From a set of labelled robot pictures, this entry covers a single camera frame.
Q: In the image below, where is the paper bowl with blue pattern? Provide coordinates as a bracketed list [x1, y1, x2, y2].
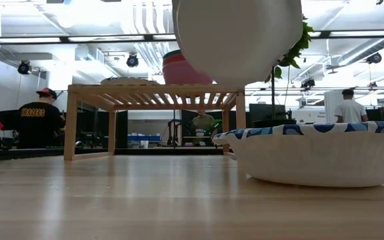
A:
[171, 0, 303, 87]
[213, 121, 384, 188]

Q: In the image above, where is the slatted wooden shelf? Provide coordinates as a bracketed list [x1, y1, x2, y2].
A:
[63, 83, 247, 161]

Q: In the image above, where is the pink plastic bowl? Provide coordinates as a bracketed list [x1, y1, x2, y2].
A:
[162, 61, 215, 85]

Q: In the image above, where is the green leafy potted tree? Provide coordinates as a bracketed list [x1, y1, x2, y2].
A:
[264, 15, 315, 121]

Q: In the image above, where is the blue storage bin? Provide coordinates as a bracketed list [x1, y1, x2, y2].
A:
[127, 135, 162, 143]

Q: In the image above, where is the white cabinet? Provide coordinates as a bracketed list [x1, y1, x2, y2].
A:
[324, 89, 346, 124]

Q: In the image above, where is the pale shallow dish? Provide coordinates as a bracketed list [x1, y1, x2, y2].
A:
[100, 77, 161, 86]

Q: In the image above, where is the person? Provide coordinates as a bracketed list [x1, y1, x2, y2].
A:
[333, 88, 369, 123]
[15, 87, 67, 150]
[191, 109, 217, 146]

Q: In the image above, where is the black stand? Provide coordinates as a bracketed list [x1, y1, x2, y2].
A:
[167, 119, 185, 147]

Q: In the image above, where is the black monitor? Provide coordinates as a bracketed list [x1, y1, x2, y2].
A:
[248, 103, 288, 121]

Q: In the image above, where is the small green plant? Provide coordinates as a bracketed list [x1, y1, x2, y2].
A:
[210, 119, 225, 134]

